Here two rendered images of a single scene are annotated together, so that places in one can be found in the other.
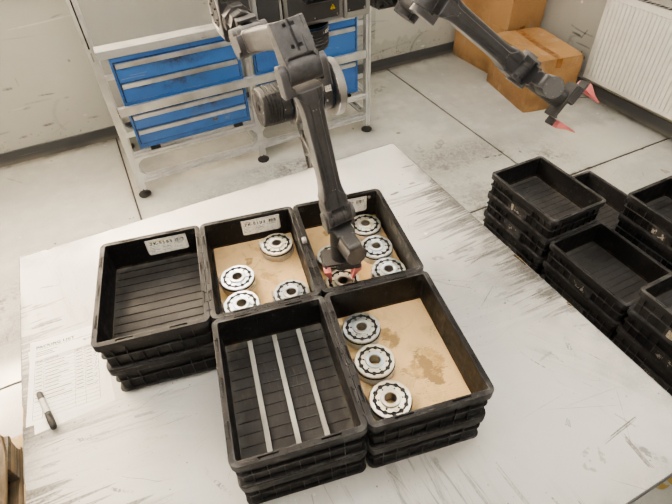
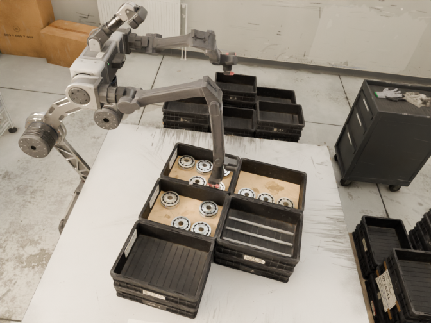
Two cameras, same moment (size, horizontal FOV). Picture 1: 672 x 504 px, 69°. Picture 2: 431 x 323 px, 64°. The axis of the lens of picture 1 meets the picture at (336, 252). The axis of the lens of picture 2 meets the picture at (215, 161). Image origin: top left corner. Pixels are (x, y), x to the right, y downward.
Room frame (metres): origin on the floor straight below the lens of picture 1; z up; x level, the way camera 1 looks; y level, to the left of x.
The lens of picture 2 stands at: (0.49, 1.17, 2.35)
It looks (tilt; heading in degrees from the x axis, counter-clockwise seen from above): 45 degrees down; 293
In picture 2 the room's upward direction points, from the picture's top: 7 degrees clockwise
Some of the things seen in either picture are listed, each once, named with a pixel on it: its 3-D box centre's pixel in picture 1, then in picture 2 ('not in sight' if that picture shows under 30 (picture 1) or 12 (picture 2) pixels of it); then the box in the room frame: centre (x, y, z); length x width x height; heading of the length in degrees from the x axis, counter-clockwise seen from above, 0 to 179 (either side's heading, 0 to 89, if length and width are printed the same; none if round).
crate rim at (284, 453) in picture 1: (283, 372); (261, 227); (0.64, 0.14, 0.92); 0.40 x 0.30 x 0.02; 14
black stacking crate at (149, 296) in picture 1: (157, 293); (165, 263); (0.96, 0.53, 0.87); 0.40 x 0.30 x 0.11; 14
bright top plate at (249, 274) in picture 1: (237, 277); (181, 223); (1.01, 0.30, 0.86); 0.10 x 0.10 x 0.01
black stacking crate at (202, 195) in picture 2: (259, 270); (185, 213); (1.03, 0.24, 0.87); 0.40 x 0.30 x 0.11; 14
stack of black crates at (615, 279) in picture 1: (598, 288); (230, 131); (1.36, -1.12, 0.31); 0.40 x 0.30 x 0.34; 24
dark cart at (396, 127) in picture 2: not in sight; (383, 140); (0.10, -1.61, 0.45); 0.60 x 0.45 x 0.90; 24
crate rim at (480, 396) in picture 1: (401, 341); (269, 184); (0.71, -0.15, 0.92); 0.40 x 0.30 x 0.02; 14
